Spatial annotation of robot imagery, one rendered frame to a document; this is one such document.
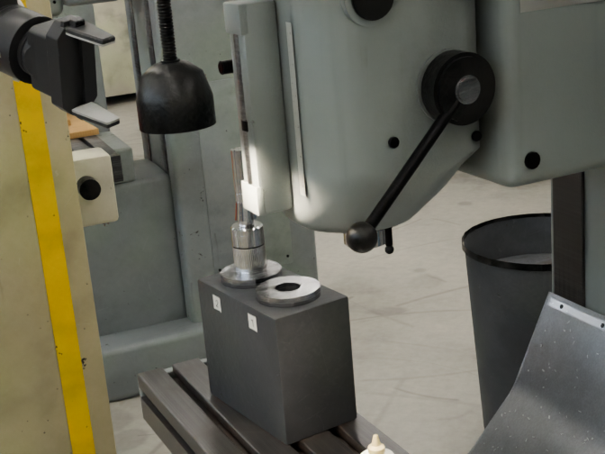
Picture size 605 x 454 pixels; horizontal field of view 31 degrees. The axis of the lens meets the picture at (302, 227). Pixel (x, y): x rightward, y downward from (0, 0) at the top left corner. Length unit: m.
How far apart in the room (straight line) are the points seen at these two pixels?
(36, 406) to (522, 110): 2.12
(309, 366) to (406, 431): 2.03
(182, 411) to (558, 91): 0.79
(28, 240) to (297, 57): 1.89
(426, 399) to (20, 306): 1.45
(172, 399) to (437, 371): 2.28
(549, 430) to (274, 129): 0.63
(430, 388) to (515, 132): 2.70
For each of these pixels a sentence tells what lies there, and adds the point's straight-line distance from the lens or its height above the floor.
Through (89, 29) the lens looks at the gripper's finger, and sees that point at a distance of 1.34.
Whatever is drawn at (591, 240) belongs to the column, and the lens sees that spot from 1.47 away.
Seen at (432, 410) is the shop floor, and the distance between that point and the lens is 3.63.
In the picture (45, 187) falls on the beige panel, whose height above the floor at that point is 0.98.
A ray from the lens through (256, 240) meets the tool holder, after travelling 1.56.
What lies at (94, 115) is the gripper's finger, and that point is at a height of 1.40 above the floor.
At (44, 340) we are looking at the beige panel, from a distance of 2.95.
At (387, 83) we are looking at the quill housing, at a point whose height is 1.47.
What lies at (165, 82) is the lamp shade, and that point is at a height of 1.49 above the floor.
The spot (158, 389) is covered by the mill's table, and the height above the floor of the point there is 0.93.
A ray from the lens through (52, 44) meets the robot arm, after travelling 1.36.
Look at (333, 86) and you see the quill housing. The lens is 1.03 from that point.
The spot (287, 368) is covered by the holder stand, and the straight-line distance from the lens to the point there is 1.47.
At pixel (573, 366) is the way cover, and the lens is 1.50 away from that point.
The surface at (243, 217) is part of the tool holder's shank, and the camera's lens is 1.55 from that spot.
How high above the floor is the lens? 1.65
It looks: 17 degrees down
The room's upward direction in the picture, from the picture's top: 5 degrees counter-clockwise
